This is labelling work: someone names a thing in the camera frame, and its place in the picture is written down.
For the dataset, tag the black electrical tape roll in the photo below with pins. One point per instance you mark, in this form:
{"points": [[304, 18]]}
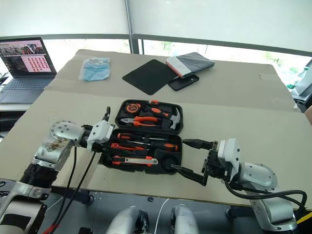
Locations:
{"points": [[168, 163]]}

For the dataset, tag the orange black tape measure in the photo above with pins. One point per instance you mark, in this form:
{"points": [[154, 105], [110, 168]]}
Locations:
{"points": [[133, 107]]}

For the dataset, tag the orange black claw hammer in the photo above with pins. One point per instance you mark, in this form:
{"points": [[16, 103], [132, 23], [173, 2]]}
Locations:
{"points": [[158, 111]]}

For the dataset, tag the black mouse pad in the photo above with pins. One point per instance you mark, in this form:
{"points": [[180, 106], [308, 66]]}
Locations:
{"points": [[150, 76]]}

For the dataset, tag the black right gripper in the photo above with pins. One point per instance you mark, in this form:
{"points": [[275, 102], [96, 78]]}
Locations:
{"points": [[215, 165]]}

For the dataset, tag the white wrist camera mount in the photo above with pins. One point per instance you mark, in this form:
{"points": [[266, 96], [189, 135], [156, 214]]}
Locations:
{"points": [[230, 151], [101, 132]]}

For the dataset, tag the blue plastic bag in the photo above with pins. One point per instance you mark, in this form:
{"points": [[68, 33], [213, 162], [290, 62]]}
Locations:
{"points": [[95, 70]]}

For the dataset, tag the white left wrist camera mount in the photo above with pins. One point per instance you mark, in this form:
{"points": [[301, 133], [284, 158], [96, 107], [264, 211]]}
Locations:
{"points": [[101, 132]]}

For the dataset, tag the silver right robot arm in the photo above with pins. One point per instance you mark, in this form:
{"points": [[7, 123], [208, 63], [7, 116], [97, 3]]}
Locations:
{"points": [[260, 175]]}

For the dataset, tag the orange black slim screwdriver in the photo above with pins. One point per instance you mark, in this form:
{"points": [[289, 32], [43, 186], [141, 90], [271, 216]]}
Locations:
{"points": [[126, 136], [122, 146]]}

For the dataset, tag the orange silver utility knife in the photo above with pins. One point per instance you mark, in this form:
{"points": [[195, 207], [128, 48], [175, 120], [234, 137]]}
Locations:
{"points": [[131, 161]]}

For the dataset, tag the black table bracket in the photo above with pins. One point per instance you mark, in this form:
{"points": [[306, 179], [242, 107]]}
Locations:
{"points": [[240, 212], [73, 195]]}

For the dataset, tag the silver rounded robot knee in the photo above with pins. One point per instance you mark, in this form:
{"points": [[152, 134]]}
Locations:
{"points": [[185, 219], [126, 221]]}

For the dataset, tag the black tool case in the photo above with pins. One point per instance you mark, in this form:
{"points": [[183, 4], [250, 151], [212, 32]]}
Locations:
{"points": [[175, 136]]}

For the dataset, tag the grey window frame post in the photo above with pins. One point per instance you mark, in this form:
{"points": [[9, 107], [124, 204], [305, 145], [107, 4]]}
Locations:
{"points": [[129, 24]]}

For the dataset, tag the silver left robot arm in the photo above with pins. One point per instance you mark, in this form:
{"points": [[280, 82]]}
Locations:
{"points": [[61, 136]]}

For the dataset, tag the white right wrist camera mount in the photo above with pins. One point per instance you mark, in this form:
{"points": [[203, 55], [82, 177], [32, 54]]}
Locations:
{"points": [[230, 151]]}

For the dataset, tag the grey open laptop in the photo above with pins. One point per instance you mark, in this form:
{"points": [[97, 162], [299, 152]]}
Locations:
{"points": [[26, 73]]}

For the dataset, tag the orange black large screwdriver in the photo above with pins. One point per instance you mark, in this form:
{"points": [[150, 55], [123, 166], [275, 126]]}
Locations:
{"points": [[168, 147]]}

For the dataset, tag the black smartphone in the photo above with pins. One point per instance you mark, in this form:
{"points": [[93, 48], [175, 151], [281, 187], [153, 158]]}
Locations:
{"points": [[182, 83]]}

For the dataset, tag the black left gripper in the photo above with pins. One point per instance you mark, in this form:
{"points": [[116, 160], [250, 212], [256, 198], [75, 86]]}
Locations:
{"points": [[98, 147]]}

